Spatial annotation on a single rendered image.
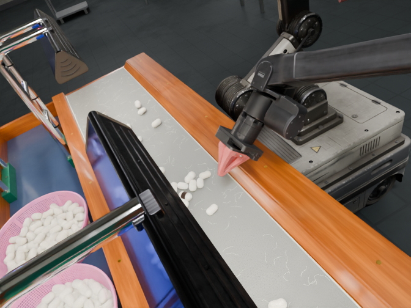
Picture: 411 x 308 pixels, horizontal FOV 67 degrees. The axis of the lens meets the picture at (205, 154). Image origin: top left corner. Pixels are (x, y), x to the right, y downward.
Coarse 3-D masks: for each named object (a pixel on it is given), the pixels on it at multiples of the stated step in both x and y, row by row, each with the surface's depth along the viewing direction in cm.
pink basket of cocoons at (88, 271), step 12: (84, 264) 69; (60, 276) 70; (72, 276) 71; (84, 276) 71; (96, 276) 69; (36, 288) 69; (48, 288) 70; (108, 288) 67; (24, 300) 68; (36, 300) 69
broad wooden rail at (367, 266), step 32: (128, 64) 145; (160, 96) 116; (192, 96) 109; (192, 128) 97; (256, 192) 73; (288, 192) 69; (320, 192) 67; (288, 224) 65; (320, 224) 61; (352, 224) 60; (320, 256) 58; (352, 256) 55; (384, 256) 54; (352, 288) 53; (384, 288) 50
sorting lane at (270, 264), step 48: (96, 96) 135; (144, 96) 123; (144, 144) 100; (192, 144) 94; (192, 192) 80; (240, 192) 76; (240, 240) 66; (288, 240) 63; (288, 288) 57; (336, 288) 55
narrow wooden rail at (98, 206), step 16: (64, 96) 138; (64, 112) 126; (64, 128) 116; (80, 144) 106; (80, 160) 99; (80, 176) 93; (96, 192) 86; (96, 208) 81; (112, 256) 69; (112, 272) 66; (128, 272) 65; (128, 288) 62; (128, 304) 60; (144, 304) 59
